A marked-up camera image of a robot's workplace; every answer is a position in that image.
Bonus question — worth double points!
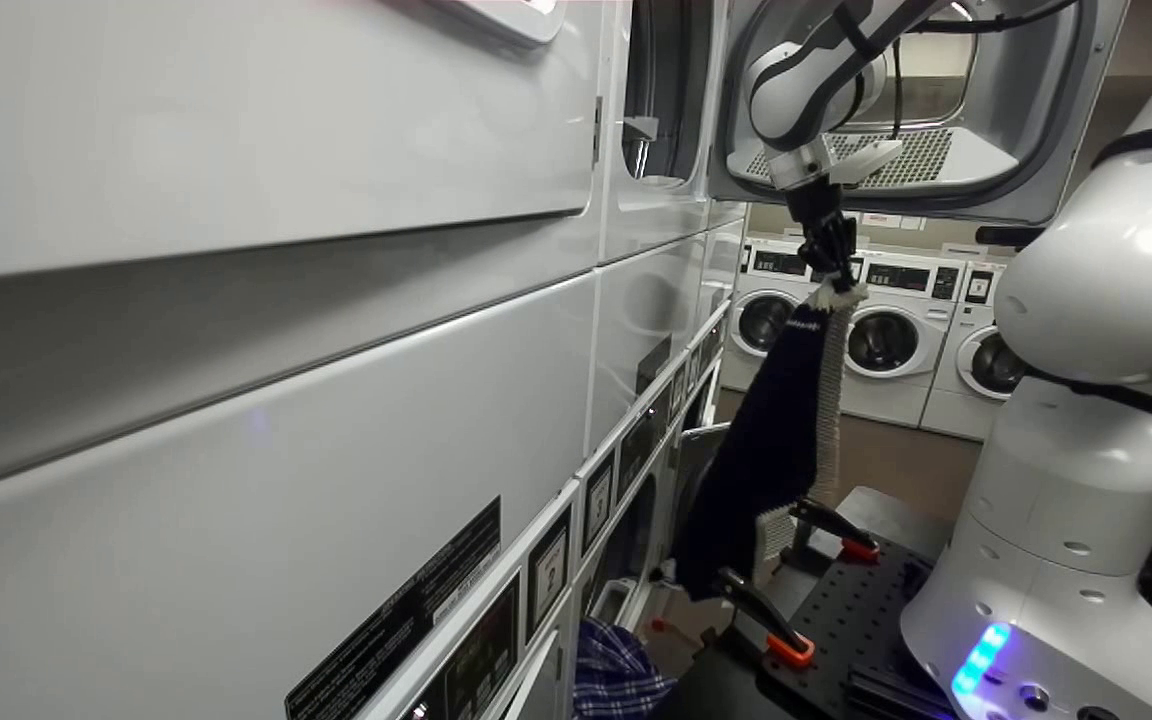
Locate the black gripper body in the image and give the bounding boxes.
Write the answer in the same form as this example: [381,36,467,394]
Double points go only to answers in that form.
[786,175,870,289]

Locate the white stacked dryer closed doors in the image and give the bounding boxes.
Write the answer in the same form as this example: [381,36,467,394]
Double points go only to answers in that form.
[0,0,633,720]

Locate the white stacked dryer open doors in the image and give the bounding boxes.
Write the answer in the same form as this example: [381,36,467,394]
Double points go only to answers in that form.
[589,0,758,654]

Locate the large open dryer door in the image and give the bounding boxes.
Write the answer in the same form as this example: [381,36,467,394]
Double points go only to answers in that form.
[707,0,1135,232]

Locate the black clamp red handles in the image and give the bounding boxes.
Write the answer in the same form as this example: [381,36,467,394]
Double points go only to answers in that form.
[790,497,889,573]

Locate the small open dryer door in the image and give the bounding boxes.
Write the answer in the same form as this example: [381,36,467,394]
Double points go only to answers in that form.
[670,402,845,580]

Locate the black clamp orange handles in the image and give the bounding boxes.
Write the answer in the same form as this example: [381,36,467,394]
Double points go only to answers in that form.
[713,563,826,674]

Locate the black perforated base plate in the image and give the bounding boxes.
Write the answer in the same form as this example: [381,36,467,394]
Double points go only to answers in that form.
[660,535,967,720]

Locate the dark navy cloth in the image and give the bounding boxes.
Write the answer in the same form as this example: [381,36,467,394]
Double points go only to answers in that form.
[642,279,870,659]

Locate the white front load washer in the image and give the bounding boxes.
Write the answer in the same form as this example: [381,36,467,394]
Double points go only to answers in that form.
[918,258,1037,444]
[721,236,821,398]
[837,243,967,433]

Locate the blue plaid cloth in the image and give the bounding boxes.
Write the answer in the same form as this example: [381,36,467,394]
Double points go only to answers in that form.
[574,613,676,720]

